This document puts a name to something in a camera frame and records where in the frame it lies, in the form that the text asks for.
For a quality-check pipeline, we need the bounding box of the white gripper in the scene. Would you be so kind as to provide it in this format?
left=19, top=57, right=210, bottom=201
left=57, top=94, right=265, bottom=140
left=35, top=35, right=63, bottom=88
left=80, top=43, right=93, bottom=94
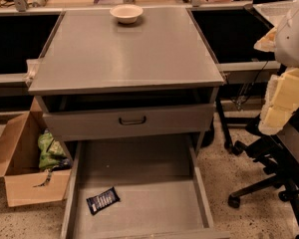
left=254, top=27, right=299, bottom=135

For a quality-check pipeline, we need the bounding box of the blue rxbar blueberry wrapper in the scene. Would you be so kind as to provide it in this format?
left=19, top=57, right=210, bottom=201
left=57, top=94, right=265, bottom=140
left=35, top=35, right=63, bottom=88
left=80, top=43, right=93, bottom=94
left=87, top=187, right=120, bottom=215

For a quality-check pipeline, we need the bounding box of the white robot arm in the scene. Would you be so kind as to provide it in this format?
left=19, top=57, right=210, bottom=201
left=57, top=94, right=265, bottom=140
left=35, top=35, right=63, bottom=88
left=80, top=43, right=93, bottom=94
left=254, top=0, right=299, bottom=135

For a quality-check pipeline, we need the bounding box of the grey closed top drawer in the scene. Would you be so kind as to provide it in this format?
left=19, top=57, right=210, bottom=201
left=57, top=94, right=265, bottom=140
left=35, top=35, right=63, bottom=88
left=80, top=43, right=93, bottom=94
left=44, top=104, right=214, bottom=141

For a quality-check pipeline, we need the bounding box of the grey drawer cabinet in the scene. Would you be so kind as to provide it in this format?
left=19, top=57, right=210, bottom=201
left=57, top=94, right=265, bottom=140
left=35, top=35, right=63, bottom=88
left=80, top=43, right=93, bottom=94
left=27, top=6, right=225, bottom=157

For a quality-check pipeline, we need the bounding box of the grey open middle drawer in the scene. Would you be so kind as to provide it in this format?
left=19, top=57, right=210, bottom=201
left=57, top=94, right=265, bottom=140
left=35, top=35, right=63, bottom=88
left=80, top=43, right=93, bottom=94
left=60, top=134, right=230, bottom=239

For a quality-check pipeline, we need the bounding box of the black office chair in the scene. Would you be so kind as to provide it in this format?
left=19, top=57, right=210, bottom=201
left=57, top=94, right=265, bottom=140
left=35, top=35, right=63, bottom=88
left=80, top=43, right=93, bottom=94
left=215, top=97, right=299, bottom=239

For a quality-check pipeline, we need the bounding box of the white ceramic bowl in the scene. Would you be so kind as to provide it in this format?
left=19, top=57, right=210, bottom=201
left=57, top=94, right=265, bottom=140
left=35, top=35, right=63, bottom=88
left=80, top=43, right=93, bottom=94
left=110, top=4, right=144, bottom=24

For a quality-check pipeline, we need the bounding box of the green snack bag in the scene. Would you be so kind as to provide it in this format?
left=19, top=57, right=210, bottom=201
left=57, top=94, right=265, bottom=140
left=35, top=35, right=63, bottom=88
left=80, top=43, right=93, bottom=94
left=38, top=129, right=71, bottom=170

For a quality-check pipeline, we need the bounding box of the brown cardboard box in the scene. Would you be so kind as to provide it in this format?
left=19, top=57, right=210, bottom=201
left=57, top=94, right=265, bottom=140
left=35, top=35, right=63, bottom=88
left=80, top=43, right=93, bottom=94
left=0, top=101, right=71, bottom=207

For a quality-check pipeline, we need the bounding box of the black hanging cable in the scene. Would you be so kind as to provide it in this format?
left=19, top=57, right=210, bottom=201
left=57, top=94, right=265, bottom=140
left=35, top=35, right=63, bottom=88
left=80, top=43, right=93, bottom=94
left=234, top=61, right=270, bottom=106

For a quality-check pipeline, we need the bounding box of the black drawer handle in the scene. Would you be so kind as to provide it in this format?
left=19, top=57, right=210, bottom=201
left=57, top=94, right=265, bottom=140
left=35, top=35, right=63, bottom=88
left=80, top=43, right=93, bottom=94
left=119, top=116, right=147, bottom=125

